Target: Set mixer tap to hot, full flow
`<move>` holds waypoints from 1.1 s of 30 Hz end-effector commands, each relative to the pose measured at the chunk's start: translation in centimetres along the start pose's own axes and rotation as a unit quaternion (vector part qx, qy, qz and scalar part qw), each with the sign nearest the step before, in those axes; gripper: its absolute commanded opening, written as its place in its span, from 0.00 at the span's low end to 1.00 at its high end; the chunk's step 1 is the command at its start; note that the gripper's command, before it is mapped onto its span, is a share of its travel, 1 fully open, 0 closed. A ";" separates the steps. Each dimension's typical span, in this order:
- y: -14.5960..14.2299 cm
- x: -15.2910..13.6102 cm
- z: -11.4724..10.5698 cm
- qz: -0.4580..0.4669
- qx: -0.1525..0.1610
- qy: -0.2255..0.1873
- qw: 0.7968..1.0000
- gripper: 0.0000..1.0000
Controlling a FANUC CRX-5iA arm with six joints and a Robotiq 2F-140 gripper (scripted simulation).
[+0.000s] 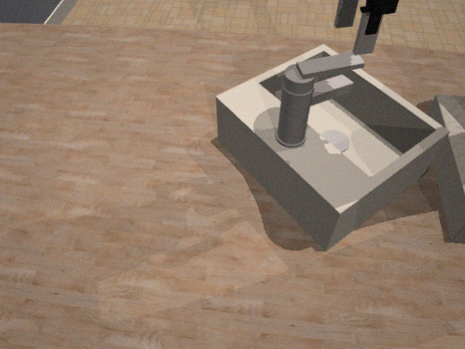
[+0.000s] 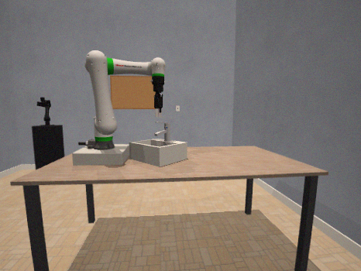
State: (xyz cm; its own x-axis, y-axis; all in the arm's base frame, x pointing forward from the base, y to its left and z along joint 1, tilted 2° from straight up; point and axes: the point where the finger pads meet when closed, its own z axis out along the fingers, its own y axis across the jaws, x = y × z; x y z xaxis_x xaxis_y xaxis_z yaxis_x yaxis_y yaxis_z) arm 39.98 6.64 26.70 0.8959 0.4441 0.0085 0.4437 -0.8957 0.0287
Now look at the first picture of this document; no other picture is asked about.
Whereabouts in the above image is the grey mixer tap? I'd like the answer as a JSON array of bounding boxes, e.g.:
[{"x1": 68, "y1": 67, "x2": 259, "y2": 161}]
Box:
[{"x1": 275, "y1": 52, "x2": 365, "y2": 149}]

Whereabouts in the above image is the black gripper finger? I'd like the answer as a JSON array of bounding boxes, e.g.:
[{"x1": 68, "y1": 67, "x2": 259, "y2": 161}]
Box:
[
  {"x1": 352, "y1": 0, "x2": 399, "y2": 56},
  {"x1": 334, "y1": 0, "x2": 358, "y2": 28}
]

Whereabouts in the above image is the beige rectangular sink basin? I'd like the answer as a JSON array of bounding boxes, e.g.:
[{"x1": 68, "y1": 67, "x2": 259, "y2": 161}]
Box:
[{"x1": 216, "y1": 44, "x2": 450, "y2": 251}]

